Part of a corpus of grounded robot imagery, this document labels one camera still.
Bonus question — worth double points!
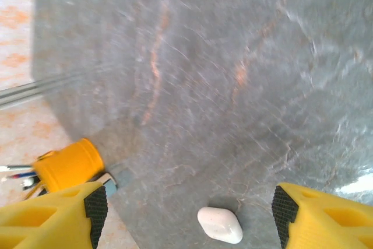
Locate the teal beige stapler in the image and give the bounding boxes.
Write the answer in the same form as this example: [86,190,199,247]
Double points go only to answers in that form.
[98,163,135,200]

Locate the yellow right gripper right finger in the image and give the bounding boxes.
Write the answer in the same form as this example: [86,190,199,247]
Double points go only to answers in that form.
[271,182,373,249]

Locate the white earbud charging case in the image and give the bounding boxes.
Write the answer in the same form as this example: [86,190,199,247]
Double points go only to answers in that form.
[196,206,244,244]

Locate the silver pen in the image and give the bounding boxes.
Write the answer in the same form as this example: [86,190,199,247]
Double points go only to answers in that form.
[0,164,33,172]

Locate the blue white pen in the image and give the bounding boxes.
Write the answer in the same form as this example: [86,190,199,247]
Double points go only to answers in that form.
[6,172,39,181]

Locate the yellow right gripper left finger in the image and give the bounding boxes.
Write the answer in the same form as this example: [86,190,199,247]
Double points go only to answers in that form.
[0,181,109,249]

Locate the yellow pen holder cup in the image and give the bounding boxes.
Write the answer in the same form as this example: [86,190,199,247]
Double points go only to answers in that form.
[31,138,105,193]

